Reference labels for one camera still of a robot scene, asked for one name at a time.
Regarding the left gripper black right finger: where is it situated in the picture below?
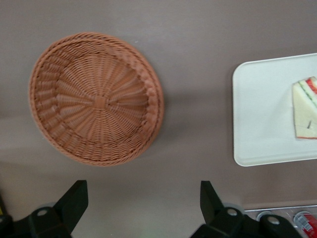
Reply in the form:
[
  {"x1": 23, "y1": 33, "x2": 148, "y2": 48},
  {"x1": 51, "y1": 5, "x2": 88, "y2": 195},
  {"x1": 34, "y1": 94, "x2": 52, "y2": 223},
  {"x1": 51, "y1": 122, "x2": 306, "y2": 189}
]
[{"x1": 192, "y1": 180, "x2": 246, "y2": 238}]

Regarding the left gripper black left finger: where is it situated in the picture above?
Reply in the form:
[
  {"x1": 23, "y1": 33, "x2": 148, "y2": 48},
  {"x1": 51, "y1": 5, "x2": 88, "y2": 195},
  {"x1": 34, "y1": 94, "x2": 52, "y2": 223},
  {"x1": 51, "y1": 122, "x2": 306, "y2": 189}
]
[{"x1": 27, "y1": 179, "x2": 89, "y2": 238}]

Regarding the triangular white bread sandwich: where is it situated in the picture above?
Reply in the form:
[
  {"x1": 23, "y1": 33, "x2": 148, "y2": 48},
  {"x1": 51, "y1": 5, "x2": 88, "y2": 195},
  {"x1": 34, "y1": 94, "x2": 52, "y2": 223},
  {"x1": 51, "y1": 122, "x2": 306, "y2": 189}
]
[{"x1": 291, "y1": 75, "x2": 317, "y2": 141}]

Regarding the round brown wicker basket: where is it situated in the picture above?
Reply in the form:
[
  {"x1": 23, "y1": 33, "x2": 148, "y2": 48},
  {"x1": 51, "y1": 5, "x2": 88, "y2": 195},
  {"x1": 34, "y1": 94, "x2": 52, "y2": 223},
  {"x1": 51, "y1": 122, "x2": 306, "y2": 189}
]
[{"x1": 29, "y1": 31, "x2": 165, "y2": 167}]

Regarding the beige rectangular tray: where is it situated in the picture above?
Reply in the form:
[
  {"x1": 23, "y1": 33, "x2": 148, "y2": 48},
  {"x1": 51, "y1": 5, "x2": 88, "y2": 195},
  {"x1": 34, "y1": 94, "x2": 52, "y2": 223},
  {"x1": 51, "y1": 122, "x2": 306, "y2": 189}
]
[{"x1": 232, "y1": 52, "x2": 317, "y2": 167}]

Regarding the clear acrylic bottle rack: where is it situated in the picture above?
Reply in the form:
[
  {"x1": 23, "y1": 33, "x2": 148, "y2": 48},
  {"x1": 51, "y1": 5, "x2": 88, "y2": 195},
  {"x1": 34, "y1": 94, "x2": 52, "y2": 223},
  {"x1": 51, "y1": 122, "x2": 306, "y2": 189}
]
[{"x1": 244, "y1": 204, "x2": 317, "y2": 238}]

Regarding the red cola bottle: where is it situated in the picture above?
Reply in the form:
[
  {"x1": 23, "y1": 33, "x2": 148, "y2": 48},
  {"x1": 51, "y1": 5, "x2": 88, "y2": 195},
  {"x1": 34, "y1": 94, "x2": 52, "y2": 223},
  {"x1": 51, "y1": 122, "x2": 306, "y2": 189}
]
[{"x1": 293, "y1": 210, "x2": 317, "y2": 235}]

